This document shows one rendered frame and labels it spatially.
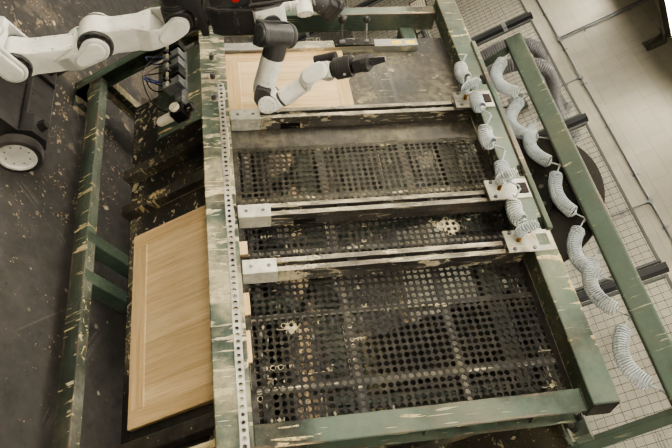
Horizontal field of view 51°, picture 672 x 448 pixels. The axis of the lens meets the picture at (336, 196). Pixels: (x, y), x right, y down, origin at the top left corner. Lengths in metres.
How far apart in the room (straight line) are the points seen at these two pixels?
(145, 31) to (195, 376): 1.36
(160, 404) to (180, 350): 0.21
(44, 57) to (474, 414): 2.14
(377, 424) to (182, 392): 0.81
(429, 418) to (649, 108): 7.07
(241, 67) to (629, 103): 6.49
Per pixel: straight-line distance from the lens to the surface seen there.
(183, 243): 3.10
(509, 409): 2.46
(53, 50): 3.09
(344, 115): 3.08
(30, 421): 2.92
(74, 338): 2.94
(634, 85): 9.35
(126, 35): 3.00
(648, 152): 8.62
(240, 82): 3.28
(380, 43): 3.53
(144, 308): 3.07
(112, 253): 3.28
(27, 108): 3.25
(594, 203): 3.37
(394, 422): 2.35
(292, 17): 3.63
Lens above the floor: 2.01
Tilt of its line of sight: 16 degrees down
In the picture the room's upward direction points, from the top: 66 degrees clockwise
